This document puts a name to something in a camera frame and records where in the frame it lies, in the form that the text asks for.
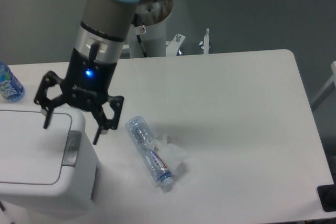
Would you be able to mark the white bracket with bolts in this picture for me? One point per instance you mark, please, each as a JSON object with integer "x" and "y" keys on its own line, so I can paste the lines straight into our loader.
{"x": 181, "y": 45}

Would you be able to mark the crushed clear plastic bottle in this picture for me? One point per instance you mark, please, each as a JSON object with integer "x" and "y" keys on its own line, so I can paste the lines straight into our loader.
{"x": 143, "y": 137}

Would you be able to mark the blue labelled water bottle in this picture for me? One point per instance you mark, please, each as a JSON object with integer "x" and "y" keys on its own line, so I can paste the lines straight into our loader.
{"x": 11, "y": 88}

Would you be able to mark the black clamp at table edge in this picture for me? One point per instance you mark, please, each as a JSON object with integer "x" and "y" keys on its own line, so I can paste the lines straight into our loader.
{"x": 327, "y": 197}

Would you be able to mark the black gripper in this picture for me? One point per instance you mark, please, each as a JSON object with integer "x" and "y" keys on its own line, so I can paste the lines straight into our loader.
{"x": 89, "y": 82}

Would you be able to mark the white push-lid trash can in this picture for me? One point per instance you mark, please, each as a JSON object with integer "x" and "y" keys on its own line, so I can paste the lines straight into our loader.
{"x": 47, "y": 170}

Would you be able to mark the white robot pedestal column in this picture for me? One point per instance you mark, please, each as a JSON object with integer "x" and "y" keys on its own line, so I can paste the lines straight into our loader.
{"x": 147, "y": 33}

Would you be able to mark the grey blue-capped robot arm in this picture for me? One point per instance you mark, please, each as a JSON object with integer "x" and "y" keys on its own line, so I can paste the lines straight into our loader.
{"x": 102, "y": 33}

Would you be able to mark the white frame at right edge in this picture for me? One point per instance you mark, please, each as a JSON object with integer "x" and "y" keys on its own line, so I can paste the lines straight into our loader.
{"x": 327, "y": 88}

